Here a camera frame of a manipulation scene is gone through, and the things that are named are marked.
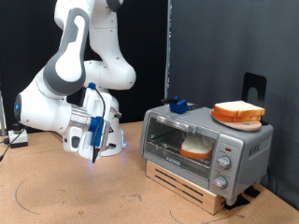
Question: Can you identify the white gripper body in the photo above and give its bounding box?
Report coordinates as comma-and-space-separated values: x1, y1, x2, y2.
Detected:
63, 88, 114, 161

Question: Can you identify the white toast bread slice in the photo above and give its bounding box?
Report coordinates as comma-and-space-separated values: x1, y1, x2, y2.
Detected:
210, 110, 262, 123
212, 100, 266, 119
179, 134, 216, 161

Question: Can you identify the timer knob of oven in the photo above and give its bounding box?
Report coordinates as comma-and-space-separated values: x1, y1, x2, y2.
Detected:
216, 155, 232, 171

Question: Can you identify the temperature knob of oven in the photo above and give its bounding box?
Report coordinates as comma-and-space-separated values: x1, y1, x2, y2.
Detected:
212, 175, 228, 190

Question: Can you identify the silver toaster oven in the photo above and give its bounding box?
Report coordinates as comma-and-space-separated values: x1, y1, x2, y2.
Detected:
138, 104, 275, 207

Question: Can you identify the emergency stop button box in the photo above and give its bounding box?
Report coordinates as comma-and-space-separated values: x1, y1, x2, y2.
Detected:
7, 122, 29, 149

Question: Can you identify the vertical metal pole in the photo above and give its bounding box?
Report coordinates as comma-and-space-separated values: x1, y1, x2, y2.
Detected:
164, 0, 173, 105

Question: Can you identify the wooden crate base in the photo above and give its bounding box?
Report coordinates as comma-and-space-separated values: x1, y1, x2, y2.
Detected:
145, 160, 226, 216

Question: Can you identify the metal stand leg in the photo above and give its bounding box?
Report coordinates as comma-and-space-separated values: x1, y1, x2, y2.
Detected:
0, 89, 7, 137

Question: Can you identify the round wooden board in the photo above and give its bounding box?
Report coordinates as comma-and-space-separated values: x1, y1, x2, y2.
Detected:
211, 117, 263, 133

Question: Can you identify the black foam pad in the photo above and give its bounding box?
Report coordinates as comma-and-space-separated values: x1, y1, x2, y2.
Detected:
223, 194, 251, 211
244, 185, 262, 199

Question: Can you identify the black metal bookend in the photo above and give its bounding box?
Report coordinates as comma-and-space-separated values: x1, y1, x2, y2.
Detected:
242, 72, 269, 126

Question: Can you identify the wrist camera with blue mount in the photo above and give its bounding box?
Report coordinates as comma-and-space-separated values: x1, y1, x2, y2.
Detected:
87, 82, 107, 147

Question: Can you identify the wire oven rack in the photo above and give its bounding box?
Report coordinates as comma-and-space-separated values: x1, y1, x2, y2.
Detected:
148, 130, 216, 169

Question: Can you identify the long black floor cable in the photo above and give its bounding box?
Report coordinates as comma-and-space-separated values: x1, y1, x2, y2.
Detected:
0, 126, 28, 162

